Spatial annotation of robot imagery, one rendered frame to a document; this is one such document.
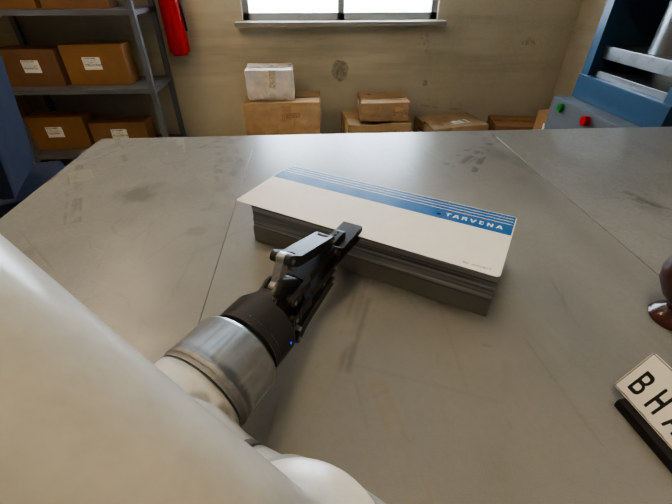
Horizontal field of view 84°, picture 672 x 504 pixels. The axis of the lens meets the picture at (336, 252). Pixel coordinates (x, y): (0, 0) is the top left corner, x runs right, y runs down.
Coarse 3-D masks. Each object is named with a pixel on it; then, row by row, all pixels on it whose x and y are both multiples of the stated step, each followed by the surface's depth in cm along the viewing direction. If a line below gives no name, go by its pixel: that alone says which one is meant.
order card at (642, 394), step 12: (648, 360) 40; (660, 360) 39; (636, 372) 40; (648, 372) 39; (660, 372) 38; (624, 384) 41; (636, 384) 40; (648, 384) 39; (660, 384) 38; (636, 396) 40; (648, 396) 39; (660, 396) 38; (636, 408) 40; (648, 408) 39; (660, 408) 38; (648, 420) 38; (660, 420) 38; (660, 432) 37
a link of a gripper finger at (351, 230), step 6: (342, 222) 53; (348, 222) 53; (336, 228) 51; (342, 228) 51; (348, 228) 51; (354, 228) 51; (360, 228) 51; (348, 234) 50; (354, 234) 50; (348, 240) 49; (342, 246) 48; (348, 246) 49; (342, 252) 48
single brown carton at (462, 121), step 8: (464, 112) 330; (416, 120) 321; (424, 120) 314; (432, 120) 315; (440, 120) 316; (448, 120) 317; (456, 120) 315; (464, 120) 314; (472, 120) 312; (480, 120) 312; (416, 128) 322; (424, 128) 308; (432, 128) 297; (440, 128) 297; (448, 128) 298; (456, 128) 299; (464, 128) 301; (472, 128) 303; (480, 128) 304
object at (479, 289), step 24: (408, 192) 62; (264, 216) 63; (288, 216) 60; (504, 216) 56; (264, 240) 66; (288, 240) 63; (360, 240) 56; (360, 264) 58; (384, 264) 56; (408, 264) 54; (432, 264) 52; (408, 288) 56; (432, 288) 54; (456, 288) 52; (480, 288) 50; (480, 312) 52
